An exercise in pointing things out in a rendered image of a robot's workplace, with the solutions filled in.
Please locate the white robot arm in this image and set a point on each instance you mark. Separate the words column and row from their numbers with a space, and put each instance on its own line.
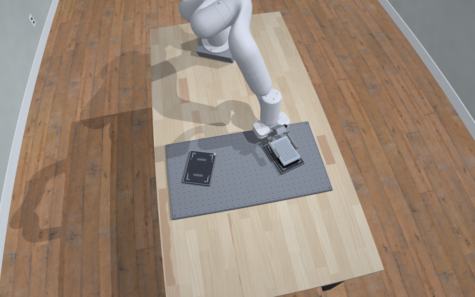
column 211, row 20

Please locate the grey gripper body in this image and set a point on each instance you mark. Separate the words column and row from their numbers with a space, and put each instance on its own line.
column 261, row 130

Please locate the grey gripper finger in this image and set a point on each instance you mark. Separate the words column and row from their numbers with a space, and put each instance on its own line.
column 268, row 139
column 292, row 141

